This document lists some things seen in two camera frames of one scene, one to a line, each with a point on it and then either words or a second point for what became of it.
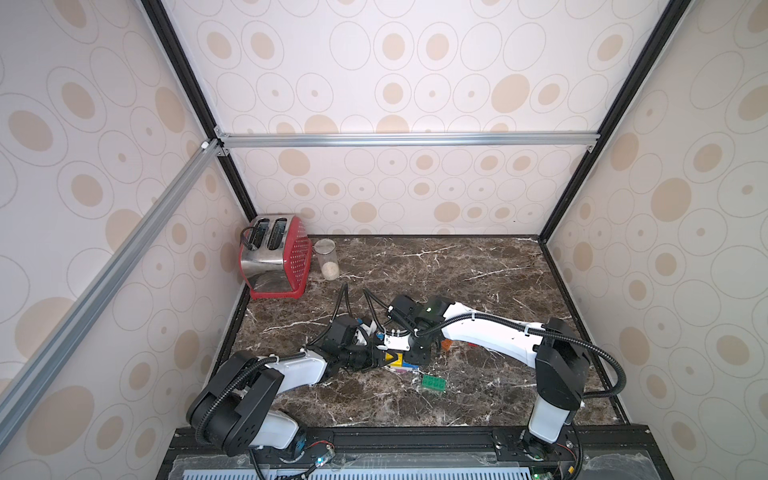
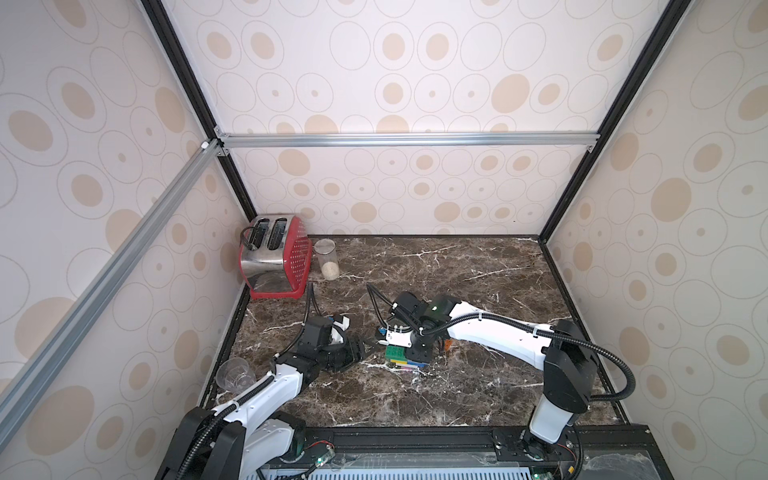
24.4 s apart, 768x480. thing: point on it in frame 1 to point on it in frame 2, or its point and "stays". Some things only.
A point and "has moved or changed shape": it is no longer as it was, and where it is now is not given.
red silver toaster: (275, 255) stays
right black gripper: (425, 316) stays
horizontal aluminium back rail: (226, 143) stays
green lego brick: (433, 382) has moved or changed shape
